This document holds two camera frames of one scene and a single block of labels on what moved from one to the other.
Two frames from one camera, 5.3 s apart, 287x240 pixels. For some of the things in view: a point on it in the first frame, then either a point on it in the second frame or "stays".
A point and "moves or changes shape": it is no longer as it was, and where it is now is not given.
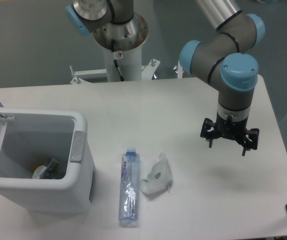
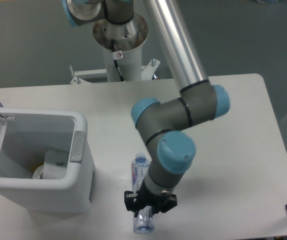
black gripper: x=230 y=129 to x=159 y=203
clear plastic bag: x=159 y=178 moves or changes shape
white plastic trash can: x=32 y=137 stays
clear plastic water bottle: x=128 y=202 to x=143 y=219
